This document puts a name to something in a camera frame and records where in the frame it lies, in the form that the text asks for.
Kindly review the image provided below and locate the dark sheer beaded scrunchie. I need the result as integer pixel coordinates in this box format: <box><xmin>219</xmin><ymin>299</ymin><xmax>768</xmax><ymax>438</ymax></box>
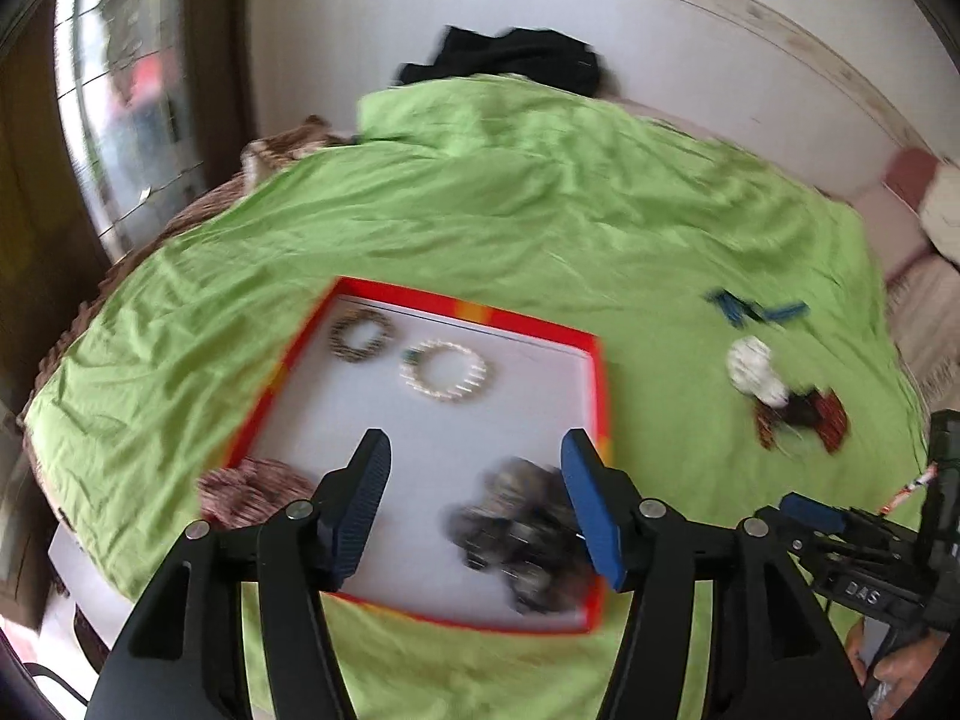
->
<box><xmin>444</xmin><ymin>457</ymin><xmax>594</xmax><ymax>616</ymax></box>

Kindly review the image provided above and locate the red white-dotted scrunchie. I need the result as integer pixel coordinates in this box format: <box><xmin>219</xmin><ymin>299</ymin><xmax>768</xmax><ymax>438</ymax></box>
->
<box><xmin>754</xmin><ymin>388</ymin><xmax>850</xmax><ymax>455</ymax></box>

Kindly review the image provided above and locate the red plaid scrunchie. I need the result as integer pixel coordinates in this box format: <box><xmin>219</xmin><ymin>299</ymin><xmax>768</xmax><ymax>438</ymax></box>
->
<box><xmin>197</xmin><ymin>457</ymin><xmax>316</xmax><ymax>530</ymax></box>

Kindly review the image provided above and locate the cream pearl bracelet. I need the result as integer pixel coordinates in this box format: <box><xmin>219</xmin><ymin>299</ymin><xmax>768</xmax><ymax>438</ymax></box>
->
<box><xmin>397</xmin><ymin>338</ymin><xmax>491</xmax><ymax>405</ymax></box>

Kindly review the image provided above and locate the white dotted scrunchie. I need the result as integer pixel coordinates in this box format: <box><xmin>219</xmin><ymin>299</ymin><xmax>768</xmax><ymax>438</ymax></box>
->
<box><xmin>726</xmin><ymin>337</ymin><xmax>789</xmax><ymax>410</ymax></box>

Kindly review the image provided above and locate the person right hand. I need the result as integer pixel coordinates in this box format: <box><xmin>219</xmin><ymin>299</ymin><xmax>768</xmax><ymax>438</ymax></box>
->
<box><xmin>844</xmin><ymin>619</ymin><xmax>949</xmax><ymax>720</ymax></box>

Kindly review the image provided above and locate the brown patterned blanket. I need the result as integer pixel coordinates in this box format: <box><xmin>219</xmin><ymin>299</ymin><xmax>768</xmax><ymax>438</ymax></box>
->
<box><xmin>16</xmin><ymin>115</ymin><xmax>355</xmax><ymax>427</ymax></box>

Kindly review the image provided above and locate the red shallow box tray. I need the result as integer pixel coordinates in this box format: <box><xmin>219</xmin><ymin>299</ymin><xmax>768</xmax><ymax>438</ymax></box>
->
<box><xmin>224</xmin><ymin>277</ymin><xmax>612</xmax><ymax>634</ymax></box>

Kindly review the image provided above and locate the green bed sheet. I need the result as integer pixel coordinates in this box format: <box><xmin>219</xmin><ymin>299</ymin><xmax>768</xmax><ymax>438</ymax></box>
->
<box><xmin>19</xmin><ymin>73</ymin><xmax>932</xmax><ymax>720</ymax></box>

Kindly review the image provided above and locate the striped floral pillow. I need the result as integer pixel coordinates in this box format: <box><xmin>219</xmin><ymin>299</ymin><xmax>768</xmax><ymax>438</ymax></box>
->
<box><xmin>850</xmin><ymin>148</ymin><xmax>958</xmax><ymax>413</ymax></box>

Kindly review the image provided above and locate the white floral cloth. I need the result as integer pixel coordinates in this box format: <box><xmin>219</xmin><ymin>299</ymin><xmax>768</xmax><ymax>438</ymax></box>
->
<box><xmin>919</xmin><ymin>163</ymin><xmax>960</xmax><ymax>266</ymax></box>

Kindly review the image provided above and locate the stained glass window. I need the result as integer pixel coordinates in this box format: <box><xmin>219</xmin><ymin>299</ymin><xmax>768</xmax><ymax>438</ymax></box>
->
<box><xmin>53</xmin><ymin>0</ymin><xmax>208</xmax><ymax>262</ymax></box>

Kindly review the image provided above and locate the blue striped watch strap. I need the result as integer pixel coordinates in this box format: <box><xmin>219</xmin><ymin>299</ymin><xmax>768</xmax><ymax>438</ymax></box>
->
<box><xmin>704</xmin><ymin>287</ymin><xmax>812</xmax><ymax>330</ymax></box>

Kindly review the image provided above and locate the black cloth at wall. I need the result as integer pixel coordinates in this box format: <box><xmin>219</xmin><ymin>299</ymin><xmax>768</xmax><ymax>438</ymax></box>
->
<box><xmin>395</xmin><ymin>26</ymin><xmax>602</xmax><ymax>98</ymax></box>

